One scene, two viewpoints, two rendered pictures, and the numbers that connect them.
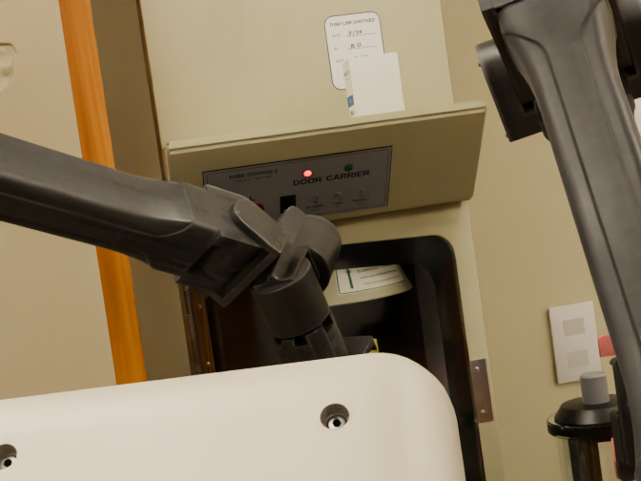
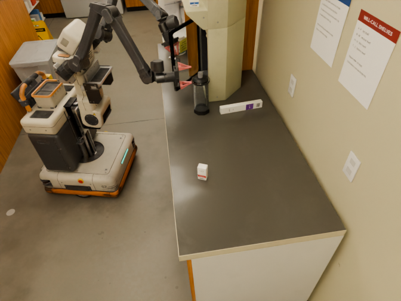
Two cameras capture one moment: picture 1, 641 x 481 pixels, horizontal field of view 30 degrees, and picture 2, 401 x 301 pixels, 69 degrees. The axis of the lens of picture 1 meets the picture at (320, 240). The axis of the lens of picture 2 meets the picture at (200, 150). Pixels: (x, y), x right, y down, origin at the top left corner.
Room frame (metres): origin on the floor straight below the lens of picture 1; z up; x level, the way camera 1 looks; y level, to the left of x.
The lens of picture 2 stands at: (1.30, -1.79, 2.02)
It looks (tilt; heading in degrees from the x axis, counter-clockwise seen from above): 43 degrees down; 92
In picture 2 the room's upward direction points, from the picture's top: 3 degrees counter-clockwise
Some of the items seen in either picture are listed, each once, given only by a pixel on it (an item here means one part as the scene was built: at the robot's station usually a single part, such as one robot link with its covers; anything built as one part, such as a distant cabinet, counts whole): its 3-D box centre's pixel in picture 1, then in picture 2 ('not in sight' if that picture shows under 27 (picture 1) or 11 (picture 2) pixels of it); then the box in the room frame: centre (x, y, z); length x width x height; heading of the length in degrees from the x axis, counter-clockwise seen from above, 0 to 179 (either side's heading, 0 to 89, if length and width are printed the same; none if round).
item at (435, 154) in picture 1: (326, 173); (193, 11); (1.22, -0.02, 1.46); 0.32 x 0.12 x 0.10; 99
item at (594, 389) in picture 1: (596, 404); (200, 77); (1.26, -0.27, 1.18); 0.09 x 0.09 x 0.07
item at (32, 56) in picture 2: not in sight; (41, 63); (-0.63, 1.37, 0.49); 0.60 x 0.42 x 0.33; 99
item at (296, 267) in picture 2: not in sight; (218, 155); (1.37, -0.17, 0.45); 2.05 x 0.67 x 0.90; 99
